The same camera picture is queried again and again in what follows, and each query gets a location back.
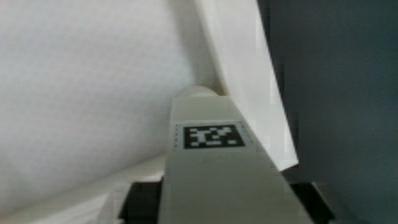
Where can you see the white desk leg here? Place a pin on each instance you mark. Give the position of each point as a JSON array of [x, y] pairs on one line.
[[223, 185]]

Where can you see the white desk top tray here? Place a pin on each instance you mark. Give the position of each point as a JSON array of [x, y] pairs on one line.
[[101, 56]]

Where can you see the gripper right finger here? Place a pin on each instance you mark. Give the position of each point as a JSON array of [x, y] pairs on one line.
[[316, 205]]

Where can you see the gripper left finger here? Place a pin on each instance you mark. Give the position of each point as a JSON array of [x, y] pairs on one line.
[[141, 206]]

